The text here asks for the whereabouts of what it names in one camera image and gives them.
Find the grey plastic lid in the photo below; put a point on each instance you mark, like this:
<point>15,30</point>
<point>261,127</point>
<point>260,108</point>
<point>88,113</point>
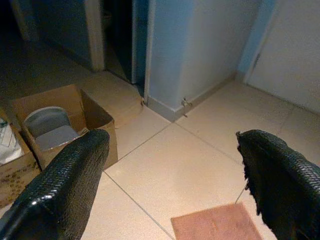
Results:
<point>51,130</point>

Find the open brown cardboard box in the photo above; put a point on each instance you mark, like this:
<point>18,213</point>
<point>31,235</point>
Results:
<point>95,117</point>

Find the printed brown cardboard box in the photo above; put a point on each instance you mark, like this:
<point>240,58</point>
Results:
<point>15,172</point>

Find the white door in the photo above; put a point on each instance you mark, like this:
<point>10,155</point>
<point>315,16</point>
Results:
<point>287,50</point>

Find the pink floor mat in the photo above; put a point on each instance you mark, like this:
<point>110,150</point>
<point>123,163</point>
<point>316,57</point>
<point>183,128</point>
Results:
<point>215,223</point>

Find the white door frame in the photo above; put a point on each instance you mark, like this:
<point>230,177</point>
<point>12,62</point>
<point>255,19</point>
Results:
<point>95,35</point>

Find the white plastic bag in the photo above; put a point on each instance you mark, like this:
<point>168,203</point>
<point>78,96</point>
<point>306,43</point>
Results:
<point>7,145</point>

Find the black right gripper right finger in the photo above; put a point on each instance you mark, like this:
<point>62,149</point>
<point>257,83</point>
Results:
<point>282,180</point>

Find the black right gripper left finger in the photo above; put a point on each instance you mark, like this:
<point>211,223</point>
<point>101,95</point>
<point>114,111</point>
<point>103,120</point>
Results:
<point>62,185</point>

